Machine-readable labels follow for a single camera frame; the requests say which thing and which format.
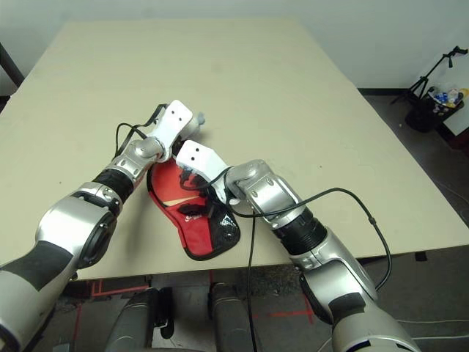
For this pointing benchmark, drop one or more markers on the black tripod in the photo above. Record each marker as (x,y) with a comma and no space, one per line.
(425,78)

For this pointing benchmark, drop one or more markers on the red black paddle case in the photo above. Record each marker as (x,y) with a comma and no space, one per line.
(198,238)

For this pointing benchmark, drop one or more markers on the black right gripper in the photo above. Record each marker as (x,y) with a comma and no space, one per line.
(209,199)

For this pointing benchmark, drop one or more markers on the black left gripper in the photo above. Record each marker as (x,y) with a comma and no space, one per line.
(178,148)

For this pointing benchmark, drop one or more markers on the grey robot leg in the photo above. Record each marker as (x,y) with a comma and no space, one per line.
(132,322)
(234,319)

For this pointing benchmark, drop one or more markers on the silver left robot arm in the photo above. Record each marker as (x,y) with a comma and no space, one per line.
(73,220)

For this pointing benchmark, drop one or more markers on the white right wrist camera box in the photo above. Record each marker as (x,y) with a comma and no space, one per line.
(198,157)

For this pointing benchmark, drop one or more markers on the black table edge bracket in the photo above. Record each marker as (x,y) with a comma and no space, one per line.
(421,257)

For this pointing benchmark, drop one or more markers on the grey robot left leg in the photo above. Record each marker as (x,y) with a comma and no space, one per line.
(132,322)

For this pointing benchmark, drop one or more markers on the dark framed side table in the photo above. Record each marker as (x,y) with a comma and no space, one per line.
(12,67)

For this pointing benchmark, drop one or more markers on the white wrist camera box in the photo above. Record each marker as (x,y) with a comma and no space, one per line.
(176,121)
(198,157)

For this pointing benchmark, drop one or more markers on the grey robot right leg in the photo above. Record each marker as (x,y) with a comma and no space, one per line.
(234,319)

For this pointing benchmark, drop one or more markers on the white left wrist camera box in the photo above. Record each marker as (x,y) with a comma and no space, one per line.
(176,121)

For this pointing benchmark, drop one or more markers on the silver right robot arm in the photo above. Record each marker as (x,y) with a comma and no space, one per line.
(278,198)

